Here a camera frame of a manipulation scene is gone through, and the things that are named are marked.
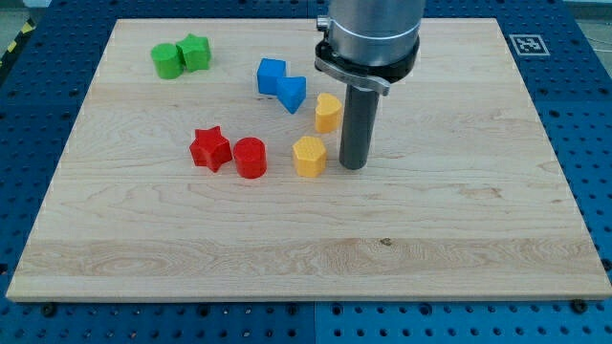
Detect black bolt front right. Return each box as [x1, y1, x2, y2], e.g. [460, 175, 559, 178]
[570, 299, 589, 314]

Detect green star block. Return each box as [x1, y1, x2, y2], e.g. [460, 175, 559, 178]
[176, 33, 211, 72]

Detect light wooden board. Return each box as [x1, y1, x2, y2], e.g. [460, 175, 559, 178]
[7, 18, 611, 303]

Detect blue cube block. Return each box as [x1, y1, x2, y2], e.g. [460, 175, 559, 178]
[256, 58, 287, 96]

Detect black bolt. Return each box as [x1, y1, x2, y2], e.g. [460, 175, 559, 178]
[570, 299, 589, 314]
[40, 303, 57, 318]

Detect red cylinder block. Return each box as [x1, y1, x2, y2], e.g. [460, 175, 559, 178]
[233, 137, 267, 179]

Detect yellow hexagon block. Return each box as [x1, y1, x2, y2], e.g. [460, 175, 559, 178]
[293, 136, 327, 178]

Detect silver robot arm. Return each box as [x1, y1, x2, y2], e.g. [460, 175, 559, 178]
[315, 0, 426, 170]

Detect green cylinder block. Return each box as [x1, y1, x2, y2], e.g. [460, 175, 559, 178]
[150, 43, 184, 79]

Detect blue triangle block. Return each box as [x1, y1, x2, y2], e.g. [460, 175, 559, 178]
[276, 76, 307, 114]

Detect black bolt front left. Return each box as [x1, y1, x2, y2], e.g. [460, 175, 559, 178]
[40, 303, 57, 318]

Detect yellow heart block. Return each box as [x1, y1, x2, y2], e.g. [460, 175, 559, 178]
[315, 93, 342, 134]

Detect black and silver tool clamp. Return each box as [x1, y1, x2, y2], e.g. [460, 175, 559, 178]
[315, 15, 421, 96]

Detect red star block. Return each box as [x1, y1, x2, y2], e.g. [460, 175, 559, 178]
[189, 126, 232, 173]

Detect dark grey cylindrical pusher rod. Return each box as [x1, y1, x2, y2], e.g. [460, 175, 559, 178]
[339, 85, 379, 170]

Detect white fiducial marker tag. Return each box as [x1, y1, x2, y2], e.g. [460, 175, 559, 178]
[509, 33, 550, 56]

